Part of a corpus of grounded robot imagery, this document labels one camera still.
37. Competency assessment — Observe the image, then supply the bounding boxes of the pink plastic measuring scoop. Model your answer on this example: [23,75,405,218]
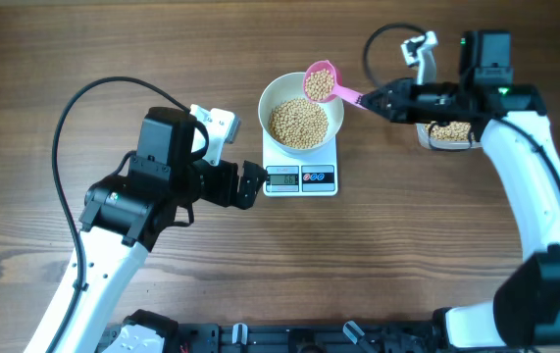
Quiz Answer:
[303,60,364,109]

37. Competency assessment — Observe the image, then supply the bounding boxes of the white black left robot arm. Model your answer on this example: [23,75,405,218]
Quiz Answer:
[26,105,267,352]

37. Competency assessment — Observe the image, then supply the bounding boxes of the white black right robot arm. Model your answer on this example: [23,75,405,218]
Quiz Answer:
[360,26,560,351]

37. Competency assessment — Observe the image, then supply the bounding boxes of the white digital kitchen scale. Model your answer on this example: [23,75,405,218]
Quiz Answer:
[263,133,339,197]

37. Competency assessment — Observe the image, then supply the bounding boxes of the soybeans in white bowl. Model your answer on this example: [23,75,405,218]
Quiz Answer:
[269,98,329,149]

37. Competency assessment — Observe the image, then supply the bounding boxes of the soybeans in pink scoop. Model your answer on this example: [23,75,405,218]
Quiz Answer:
[304,69,334,102]

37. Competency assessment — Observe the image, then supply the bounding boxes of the white bowl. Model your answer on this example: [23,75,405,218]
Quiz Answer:
[258,73,344,154]

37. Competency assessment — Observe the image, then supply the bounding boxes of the pile of soybeans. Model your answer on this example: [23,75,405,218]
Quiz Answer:
[427,122,471,142]

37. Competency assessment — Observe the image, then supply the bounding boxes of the clear plastic bean container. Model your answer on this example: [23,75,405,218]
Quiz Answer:
[416,124,482,151]

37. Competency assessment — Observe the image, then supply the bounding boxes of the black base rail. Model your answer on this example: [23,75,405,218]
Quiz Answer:
[96,321,441,353]

